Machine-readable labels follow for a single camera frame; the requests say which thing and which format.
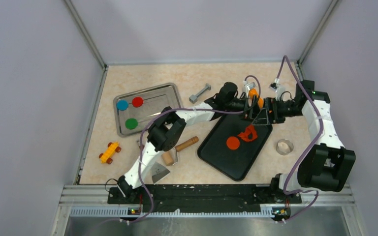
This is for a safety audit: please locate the blue dough disc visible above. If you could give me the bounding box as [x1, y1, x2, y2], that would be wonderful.
[116, 100, 129, 111]

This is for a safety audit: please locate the wooden handled metal scraper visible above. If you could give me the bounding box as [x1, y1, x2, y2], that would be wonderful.
[151, 151, 175, 184]

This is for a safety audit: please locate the orange-red dough piece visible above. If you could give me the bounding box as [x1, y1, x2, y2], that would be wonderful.
[226, 136, 240, 150]

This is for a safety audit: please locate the yellow toy car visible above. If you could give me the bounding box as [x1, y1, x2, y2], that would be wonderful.
[99, 142, 122, 164]

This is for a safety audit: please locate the wooden dough roller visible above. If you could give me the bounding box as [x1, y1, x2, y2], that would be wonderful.
[161, 136, 199, 167]

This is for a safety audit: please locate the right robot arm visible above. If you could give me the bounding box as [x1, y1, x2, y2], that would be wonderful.
[253, 78, 356, 203]

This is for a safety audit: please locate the red dough disc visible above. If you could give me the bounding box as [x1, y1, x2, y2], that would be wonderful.
[131, 97, 144, 108]

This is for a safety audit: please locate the orange-red dough scrap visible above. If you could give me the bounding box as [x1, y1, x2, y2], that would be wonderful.
[237, 125, 258, 142]

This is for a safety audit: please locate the black baking tray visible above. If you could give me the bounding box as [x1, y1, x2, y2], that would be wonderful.
[197, 115, 273, 181]

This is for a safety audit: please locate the green dough disc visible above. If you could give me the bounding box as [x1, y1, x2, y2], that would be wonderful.
[125, 118, 139, 130]

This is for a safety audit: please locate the grey toy block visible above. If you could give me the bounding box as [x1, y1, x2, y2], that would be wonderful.
[189, 83, 211, 104]

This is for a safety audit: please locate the silver metal tray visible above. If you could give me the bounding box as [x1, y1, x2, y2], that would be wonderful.
[113, 83, 182, 137]

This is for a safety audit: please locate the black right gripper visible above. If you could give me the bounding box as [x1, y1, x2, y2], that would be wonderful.
[252, 97, 303, 126]

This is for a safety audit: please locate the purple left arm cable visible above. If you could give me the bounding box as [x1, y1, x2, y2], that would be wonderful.
[138, 75, 262, 225]

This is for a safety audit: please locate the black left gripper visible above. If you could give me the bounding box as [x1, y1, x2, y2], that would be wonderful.
[224, 95, 260, 122]

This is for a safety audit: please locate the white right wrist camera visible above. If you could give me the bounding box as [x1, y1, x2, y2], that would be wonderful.
[269, 78, 286, 101]

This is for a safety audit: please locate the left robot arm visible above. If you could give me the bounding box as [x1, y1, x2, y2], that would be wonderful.
[117, 82, 261, 203]

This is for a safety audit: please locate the orange toy carrot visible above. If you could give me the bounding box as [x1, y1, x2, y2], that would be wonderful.
[248, 88, 264, 109]

